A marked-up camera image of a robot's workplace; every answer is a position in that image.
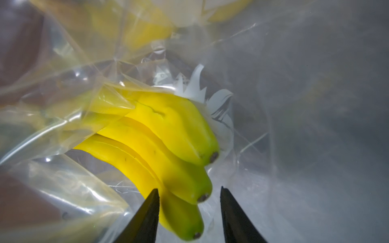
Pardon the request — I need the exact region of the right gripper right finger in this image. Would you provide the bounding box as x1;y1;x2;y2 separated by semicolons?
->
220;186;267;243

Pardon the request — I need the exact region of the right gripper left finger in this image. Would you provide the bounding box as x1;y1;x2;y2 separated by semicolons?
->
114;188;160;243

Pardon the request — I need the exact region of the yellow banana bunch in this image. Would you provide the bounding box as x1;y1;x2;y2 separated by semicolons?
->
84;1;251;50
46;88;220;241

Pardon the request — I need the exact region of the zip-top bag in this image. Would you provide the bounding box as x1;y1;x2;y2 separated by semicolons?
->
1;1;389;243

